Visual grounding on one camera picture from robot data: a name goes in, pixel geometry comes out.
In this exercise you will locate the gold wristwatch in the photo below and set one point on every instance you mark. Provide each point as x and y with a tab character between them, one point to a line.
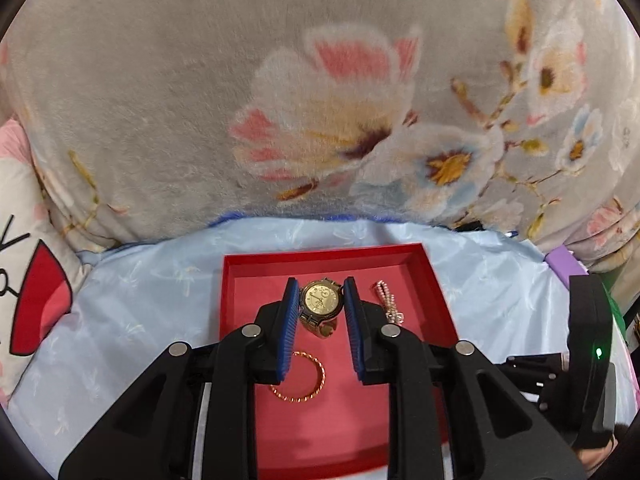
320	299

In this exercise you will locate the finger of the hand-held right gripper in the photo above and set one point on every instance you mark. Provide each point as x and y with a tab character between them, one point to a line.
537	367

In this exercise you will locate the twisted gold bangle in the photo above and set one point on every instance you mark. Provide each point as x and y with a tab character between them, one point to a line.
317	377

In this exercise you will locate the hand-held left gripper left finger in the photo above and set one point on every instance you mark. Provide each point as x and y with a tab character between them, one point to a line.
286	332

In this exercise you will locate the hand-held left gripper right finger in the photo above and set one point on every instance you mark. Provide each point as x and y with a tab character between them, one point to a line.
353	332

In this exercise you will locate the light blue bed sheet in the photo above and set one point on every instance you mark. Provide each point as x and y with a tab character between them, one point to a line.
150	300

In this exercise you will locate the grey floral blanket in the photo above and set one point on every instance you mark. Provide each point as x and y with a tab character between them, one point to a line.
200	100

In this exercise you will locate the purple box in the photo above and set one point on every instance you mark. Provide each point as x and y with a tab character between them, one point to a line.
566	261

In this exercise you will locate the red jewelry tray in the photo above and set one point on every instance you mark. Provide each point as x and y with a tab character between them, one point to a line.
345	410

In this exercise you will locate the white pillow with red print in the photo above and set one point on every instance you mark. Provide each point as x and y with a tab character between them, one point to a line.
30	280

